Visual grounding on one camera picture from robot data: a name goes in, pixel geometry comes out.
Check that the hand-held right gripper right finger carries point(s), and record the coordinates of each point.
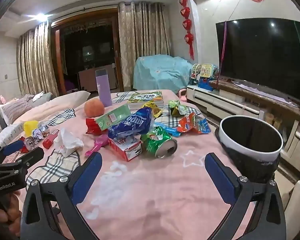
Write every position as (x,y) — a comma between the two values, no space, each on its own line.
(220,177)

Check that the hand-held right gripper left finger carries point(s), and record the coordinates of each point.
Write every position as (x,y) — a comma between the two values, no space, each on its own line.
(87,171)

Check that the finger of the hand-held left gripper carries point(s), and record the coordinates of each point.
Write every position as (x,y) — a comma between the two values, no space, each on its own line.
(13,147)
(27,157)

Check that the pink plastic scoop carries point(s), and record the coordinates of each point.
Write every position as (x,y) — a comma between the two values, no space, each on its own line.
(97,146)

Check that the white round bin black bag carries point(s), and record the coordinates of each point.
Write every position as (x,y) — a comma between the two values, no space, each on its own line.
(247,150)

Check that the red snack packet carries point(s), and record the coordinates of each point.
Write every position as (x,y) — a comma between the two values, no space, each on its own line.
(92,127)

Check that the white red milk carton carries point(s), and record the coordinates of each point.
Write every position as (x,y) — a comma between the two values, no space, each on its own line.
(126,148)

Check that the orange blue snack packet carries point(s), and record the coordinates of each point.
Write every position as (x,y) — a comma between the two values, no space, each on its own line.
(192,126)

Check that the large blue plastic wrapper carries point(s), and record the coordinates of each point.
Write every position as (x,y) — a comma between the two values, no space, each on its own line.
(132,127)

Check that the crushed green can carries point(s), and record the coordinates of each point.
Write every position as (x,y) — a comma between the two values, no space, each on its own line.
(160,145)

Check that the yellow snack packet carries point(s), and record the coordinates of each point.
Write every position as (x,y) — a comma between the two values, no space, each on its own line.
(153,106)

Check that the person's left hand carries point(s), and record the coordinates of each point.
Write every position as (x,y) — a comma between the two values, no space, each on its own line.
(5,210)

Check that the crushed red can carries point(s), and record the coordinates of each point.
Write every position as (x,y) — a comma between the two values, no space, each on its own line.
(28,143)

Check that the yellow plastic cup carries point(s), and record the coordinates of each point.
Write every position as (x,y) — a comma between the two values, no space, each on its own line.
(31,127)

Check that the red tube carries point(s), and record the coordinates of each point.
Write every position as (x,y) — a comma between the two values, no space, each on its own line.
(50,140)

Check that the crumpled silver foil wrapper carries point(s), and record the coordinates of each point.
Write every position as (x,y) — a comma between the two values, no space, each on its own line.
(41,132)

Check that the crumpled white tissue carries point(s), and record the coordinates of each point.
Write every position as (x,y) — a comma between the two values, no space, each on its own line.
(67,142)

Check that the pink striped pillow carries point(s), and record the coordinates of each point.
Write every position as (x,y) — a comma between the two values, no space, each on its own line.
(15,108)

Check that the grey pillow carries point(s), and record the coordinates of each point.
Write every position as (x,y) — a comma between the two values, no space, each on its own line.
(41,98)

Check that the peach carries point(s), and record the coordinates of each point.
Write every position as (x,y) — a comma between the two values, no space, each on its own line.
(94,107)

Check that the small blue wrapper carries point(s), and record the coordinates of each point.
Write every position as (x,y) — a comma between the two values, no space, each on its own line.
(170,131)

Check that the white cushion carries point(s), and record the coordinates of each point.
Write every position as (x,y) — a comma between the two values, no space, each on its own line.
(70,98)

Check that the white television cabinet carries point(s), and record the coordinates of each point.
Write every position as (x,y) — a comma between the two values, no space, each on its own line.
(215,97)

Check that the green snack packet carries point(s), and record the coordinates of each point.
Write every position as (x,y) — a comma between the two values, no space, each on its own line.
(177,107)

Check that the purple bottle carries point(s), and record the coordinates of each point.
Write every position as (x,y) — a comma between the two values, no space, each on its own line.
(103,87)

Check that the beige patterned curtain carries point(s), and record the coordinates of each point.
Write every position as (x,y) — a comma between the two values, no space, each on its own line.
(36,62)
(142,42)

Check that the pink kettlebell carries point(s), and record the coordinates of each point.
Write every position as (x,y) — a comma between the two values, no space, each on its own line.
(183,94)

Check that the pink cabinet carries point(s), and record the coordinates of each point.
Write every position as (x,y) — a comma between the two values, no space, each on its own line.
(90,80)

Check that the green picture book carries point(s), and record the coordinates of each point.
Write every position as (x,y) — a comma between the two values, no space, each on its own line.
(146,98)

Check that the blue toy base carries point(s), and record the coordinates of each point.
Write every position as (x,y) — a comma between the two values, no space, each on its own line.
(206,83)

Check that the wooden glass sliding door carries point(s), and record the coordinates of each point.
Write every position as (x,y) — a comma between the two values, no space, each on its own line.
(55,62)

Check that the white cloth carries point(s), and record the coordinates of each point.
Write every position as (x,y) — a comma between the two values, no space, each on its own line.
(262,91)

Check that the white round toy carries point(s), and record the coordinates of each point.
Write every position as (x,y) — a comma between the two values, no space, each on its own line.
(195,71)

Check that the teal cloth cover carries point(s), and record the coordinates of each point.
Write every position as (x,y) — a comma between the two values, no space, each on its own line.
(162,72)

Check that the black television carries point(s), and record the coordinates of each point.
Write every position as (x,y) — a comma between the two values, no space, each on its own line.
(260,55)

